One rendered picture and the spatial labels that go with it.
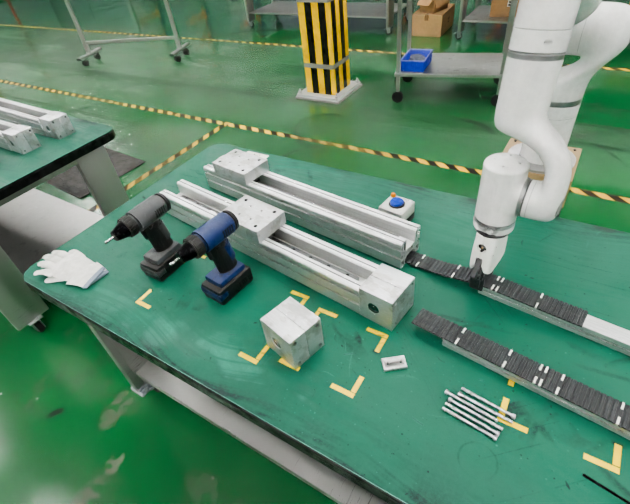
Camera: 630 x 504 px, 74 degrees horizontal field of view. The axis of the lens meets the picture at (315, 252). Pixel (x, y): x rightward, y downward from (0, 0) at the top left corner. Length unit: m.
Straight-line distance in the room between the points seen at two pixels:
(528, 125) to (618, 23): 0.50
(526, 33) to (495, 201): 0.30
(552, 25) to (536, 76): 0.08
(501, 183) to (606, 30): 0.54
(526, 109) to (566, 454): 0.61
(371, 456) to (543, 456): 0.30
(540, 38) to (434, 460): 0.74
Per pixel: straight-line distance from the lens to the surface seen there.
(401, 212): 1.25
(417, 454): 0.87
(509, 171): 0.89
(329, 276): 1.02
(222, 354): 1.03
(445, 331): 0.98
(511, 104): 0.86
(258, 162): 1.44
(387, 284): 0.98
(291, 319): 0.93
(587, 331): 1.09
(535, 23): 0.83
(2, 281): 2.38
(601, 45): 1.32
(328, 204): 1.29
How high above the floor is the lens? 1.58
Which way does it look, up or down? 41 degrees down
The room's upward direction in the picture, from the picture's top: 8 degrees counter-clockwise
